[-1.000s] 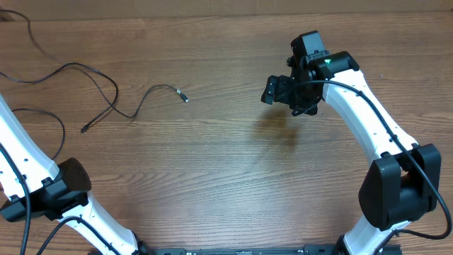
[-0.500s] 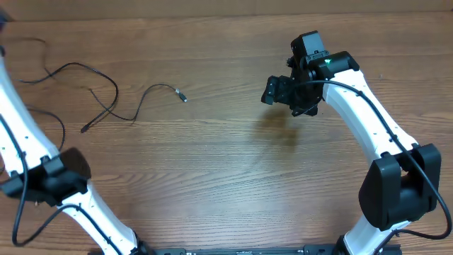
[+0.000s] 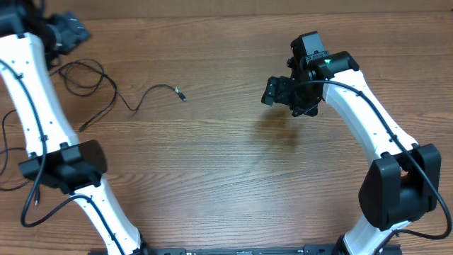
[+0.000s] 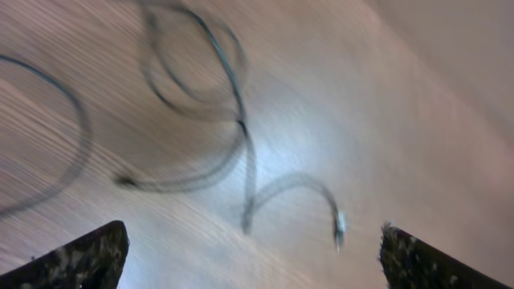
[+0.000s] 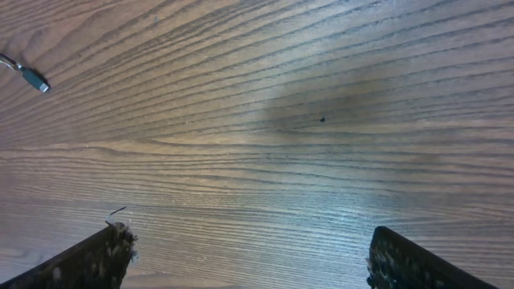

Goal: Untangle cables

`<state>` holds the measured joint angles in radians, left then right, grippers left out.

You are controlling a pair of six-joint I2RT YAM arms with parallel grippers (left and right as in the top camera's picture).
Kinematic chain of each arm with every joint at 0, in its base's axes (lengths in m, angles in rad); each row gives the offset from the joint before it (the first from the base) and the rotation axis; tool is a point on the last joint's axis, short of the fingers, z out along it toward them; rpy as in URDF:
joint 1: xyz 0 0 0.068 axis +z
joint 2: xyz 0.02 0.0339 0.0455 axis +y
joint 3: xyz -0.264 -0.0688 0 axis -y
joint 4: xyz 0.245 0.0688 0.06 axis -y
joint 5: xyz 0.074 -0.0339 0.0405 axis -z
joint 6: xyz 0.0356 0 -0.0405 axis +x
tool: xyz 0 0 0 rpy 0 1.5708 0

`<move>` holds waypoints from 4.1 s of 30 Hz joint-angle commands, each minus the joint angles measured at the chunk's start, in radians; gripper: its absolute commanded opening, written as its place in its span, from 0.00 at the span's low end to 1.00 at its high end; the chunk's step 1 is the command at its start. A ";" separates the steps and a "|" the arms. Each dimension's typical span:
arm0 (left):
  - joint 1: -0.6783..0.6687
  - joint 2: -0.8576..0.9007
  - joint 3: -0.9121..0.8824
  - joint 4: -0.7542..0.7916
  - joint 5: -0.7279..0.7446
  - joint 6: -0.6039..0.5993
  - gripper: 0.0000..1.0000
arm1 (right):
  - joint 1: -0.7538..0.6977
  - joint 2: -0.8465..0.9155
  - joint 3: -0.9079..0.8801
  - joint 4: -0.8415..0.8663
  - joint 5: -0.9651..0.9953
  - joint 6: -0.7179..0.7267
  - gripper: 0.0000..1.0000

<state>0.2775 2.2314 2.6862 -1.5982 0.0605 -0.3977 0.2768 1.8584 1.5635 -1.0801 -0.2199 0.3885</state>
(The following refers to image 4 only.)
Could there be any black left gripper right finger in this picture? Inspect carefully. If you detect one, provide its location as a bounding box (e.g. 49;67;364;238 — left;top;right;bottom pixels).
378;222;508;289

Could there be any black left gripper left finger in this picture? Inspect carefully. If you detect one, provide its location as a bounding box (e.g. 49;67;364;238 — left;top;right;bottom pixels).
1;220;129;289

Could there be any black cable silver plug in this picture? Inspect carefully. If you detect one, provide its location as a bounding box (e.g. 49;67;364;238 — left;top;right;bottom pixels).
1;54;93;219

